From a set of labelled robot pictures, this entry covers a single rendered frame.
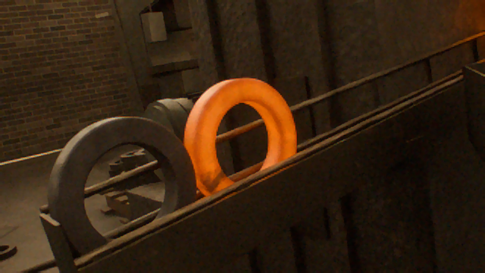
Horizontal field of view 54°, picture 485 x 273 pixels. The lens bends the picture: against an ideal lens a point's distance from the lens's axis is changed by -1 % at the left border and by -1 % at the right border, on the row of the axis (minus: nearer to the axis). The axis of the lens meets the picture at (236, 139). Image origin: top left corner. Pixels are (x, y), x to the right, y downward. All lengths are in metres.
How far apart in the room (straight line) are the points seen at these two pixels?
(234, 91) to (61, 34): 6.35
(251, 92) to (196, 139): 0.11
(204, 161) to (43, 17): 6.37
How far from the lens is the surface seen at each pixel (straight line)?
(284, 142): 0.72
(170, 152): 0.61
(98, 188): 0.65
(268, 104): 0.70
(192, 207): 0.61
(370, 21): 1.03
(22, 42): 6.83
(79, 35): 7.04
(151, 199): 2.22
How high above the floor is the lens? 0.79
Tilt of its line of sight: 9 degrees down
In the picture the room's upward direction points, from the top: 10 degrees counter-clockwise
